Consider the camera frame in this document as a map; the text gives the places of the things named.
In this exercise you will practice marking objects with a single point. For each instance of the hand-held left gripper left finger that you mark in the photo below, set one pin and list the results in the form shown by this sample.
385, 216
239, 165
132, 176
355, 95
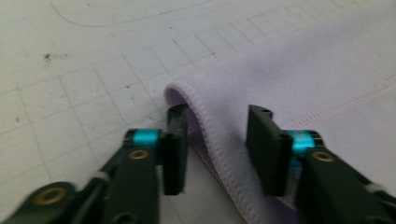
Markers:
137, 180

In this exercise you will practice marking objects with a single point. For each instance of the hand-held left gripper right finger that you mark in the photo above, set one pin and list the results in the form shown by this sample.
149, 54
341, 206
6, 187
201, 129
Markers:
330, 186

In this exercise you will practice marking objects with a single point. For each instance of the lilac printed towel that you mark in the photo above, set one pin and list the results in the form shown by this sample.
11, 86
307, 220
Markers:
311, 77

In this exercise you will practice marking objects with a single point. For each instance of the white grid mat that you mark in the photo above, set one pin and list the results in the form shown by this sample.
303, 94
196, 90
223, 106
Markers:
77, 77

